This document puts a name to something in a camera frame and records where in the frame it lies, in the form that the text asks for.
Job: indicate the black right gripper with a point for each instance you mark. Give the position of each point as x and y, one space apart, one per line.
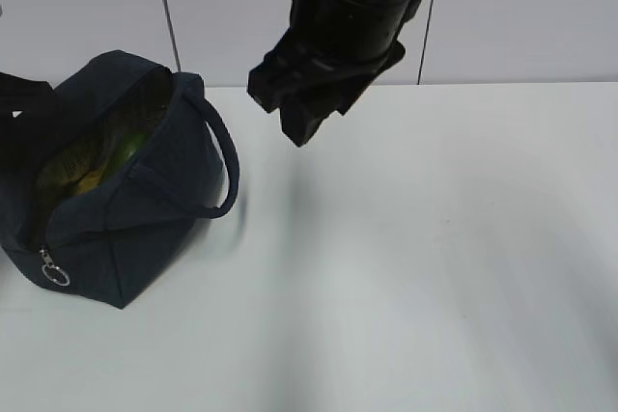
332 51

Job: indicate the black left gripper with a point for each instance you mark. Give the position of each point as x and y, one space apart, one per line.
32 99

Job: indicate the yellow pear-shaped squash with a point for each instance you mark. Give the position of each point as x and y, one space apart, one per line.
75 169

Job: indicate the dark green cucumber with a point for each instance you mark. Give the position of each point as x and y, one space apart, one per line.
126 149

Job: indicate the navy blue lunch bag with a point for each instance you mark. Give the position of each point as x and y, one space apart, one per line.
110 243

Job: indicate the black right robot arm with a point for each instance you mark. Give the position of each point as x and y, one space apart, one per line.
332 51

